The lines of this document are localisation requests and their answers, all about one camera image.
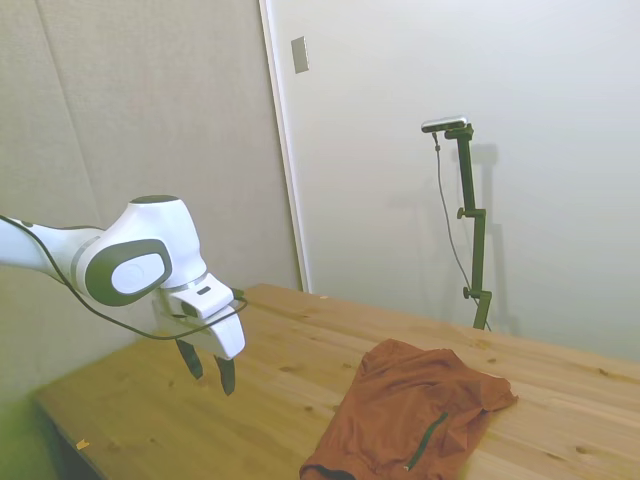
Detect silver camera on stand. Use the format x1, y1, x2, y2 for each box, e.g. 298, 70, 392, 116
421, 115, 469, 134

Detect white door frame trim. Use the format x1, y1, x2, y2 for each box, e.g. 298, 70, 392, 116
257, 0, 313, 294

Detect grey wall plate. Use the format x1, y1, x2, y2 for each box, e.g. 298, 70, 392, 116
290, 35, 311, 76

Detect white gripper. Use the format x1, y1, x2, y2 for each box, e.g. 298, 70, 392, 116
153, 293, 247, 397

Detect dark green camera stand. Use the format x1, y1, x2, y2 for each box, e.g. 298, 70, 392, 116
443, 124, 494, 331

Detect rust orange shorts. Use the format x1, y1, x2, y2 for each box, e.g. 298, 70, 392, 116
298, 338, 520, 480

